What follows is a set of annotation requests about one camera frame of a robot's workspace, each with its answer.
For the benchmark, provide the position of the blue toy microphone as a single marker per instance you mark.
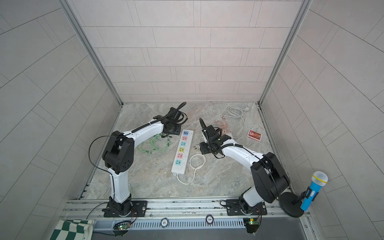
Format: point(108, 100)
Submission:
point(318, 180)

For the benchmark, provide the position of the black round microphone stand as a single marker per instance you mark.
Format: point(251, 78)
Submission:
point(292, 204)

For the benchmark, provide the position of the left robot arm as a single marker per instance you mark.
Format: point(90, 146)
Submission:
point(118, 156)

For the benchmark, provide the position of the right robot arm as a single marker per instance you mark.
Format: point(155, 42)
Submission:
point(269, 177)

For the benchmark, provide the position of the green checkered cloth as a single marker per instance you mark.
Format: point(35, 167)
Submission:
point(73, 230)

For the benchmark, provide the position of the red card box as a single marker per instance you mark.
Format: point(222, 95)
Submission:
point(254, 135)

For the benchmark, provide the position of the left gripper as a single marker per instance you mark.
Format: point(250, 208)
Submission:
point(178, 130)

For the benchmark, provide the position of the long multicolour power strip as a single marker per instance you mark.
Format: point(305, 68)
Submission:
point(182, 154)

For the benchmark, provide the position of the aluminium mounting rail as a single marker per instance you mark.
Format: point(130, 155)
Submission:
point(148, 209)

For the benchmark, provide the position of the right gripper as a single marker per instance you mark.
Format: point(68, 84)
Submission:
point(202, 148)

